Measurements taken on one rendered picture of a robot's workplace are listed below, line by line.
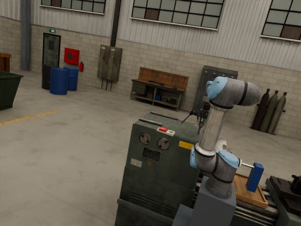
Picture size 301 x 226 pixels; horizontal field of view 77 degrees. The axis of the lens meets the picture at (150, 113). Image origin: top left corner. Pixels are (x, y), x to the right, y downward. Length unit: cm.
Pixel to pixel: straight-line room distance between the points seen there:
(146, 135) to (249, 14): 754
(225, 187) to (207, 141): 29
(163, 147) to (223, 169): 53
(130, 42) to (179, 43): 222
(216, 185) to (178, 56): 744
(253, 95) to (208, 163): 43
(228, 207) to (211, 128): 45
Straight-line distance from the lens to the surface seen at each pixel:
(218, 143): 164
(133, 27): 918
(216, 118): 99
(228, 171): 115
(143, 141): 153
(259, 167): 178
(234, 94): 94
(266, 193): 202
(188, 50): 833
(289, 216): 173
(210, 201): 120
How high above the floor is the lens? 174
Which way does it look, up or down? 15 degrees down
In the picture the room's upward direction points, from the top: 11 degrees clockwise
